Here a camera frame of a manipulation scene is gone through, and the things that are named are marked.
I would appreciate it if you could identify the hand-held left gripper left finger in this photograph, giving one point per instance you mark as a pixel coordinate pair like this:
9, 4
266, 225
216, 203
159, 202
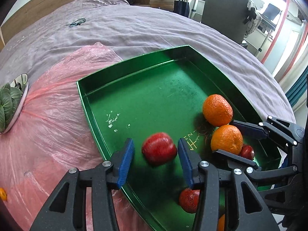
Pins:
125, 163

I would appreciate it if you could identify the green metal tray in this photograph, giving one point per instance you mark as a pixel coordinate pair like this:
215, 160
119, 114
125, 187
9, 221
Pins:
149, 96

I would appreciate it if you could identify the small red apple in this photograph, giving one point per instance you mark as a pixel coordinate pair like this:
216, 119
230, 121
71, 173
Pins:
247, 151
189, 199
159, 148

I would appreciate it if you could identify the orange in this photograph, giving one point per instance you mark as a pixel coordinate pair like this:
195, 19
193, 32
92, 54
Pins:
221, 222
217, 110
227, 139
3, 194

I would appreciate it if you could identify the grey office chair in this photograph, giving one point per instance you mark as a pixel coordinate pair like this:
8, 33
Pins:
223, 12

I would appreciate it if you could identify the black laptop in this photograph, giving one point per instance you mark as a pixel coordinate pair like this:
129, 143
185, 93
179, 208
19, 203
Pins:
270, 10

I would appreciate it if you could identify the bok choy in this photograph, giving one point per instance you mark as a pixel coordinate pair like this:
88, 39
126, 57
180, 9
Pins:
8, 103

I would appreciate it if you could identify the pink plastic sheet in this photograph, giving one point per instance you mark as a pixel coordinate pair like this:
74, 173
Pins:
48, 137

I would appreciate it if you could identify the navy bag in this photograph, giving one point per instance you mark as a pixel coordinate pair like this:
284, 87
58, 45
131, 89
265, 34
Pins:
181, 7

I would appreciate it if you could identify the white plate green pattern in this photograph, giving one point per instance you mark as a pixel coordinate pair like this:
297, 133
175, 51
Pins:
21, 80

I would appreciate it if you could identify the patterned garment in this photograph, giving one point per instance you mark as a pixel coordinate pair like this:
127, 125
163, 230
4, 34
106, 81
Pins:
252, 16

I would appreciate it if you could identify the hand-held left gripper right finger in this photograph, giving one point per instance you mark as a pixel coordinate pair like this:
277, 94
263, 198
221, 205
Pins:
186, 163

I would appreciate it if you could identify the wooden headboard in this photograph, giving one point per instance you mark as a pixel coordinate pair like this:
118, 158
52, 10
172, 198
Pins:
36, 7

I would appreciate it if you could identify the blue curtain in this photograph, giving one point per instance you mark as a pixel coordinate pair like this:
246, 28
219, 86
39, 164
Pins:
298, 89

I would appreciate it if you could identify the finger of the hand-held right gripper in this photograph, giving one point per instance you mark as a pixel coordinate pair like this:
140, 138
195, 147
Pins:
235, 158
250, 128

